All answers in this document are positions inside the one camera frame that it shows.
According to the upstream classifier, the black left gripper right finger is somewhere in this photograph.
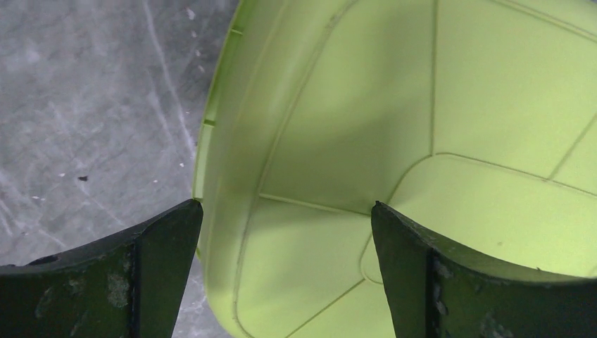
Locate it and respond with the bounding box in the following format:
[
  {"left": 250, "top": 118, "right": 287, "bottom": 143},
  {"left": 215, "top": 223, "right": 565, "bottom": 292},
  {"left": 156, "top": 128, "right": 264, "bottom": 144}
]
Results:
[{"left": 371, "top": 202, "right": 596, "bottom": 337}]

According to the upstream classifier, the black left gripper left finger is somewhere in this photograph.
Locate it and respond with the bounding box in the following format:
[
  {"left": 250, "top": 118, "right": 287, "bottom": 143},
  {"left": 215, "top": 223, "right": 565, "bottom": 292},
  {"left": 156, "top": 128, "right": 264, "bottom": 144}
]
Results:
[{"left": 1, "top": 199, "right": 203, "bottom": 337}]

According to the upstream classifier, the lime green plastic tub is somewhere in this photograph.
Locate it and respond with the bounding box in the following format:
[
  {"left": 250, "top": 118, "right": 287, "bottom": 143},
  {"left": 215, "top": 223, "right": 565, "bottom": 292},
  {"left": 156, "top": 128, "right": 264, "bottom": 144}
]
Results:
[{"left": 193, "top": 1, "right": 596, "bottom": 337}]

